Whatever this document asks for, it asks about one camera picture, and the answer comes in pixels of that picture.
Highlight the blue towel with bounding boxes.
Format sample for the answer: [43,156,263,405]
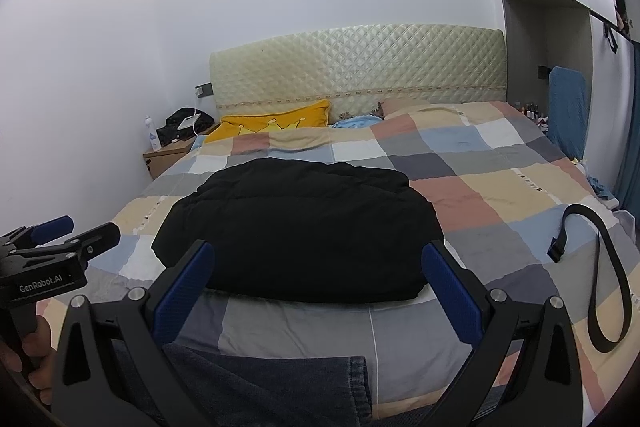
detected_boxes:
[547,66,589,160]

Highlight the wooden nightstand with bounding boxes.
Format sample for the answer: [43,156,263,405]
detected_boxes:
[142,122,221,180]

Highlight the pink pillow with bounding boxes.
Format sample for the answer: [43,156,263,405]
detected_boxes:
[377,99,437,118]

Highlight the yellow pillow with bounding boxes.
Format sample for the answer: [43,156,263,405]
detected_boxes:
[204,99,332,146]

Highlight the person's left hand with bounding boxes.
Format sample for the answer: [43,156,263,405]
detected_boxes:
[0,316,54,404]

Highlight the black bag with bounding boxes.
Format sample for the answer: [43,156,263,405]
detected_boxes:
[156,107,217,144]

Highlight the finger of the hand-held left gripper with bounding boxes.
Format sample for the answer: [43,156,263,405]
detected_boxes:
[10,221,122,274]
[0,215,75,258]

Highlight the blue curtain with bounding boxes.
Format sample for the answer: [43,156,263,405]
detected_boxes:
[615,41,640,208]

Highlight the row of small bottles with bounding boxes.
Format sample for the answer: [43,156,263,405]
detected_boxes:
[517,102,551,130]

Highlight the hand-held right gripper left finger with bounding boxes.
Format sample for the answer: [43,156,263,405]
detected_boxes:
[50,239,216,427]

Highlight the checkered patchwork blanket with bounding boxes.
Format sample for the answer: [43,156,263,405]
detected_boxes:
[15,100,640,413]

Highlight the black belt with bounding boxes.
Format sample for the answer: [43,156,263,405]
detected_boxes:
[547,203,629,354]

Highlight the person's blue jeans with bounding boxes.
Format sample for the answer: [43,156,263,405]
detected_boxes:
[112,341,374,427]

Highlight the black hanging hook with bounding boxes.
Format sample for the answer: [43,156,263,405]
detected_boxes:
[602,21,621,54]

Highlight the white plastic bottle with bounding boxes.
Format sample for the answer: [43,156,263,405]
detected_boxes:
[144,115,162,152]

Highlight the cream quilted headboard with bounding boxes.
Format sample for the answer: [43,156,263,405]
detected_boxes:
[209,23,506,124]

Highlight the light blue pillow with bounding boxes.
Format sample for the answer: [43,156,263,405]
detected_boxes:
[332,115,384,130]

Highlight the black padded jacket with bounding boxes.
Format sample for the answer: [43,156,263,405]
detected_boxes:
[151,158,445,306]

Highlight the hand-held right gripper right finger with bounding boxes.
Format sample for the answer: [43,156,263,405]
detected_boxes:
[421,239,584,427]

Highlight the crumpled blue cloth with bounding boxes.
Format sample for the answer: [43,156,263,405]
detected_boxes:
[587,174,617,204]

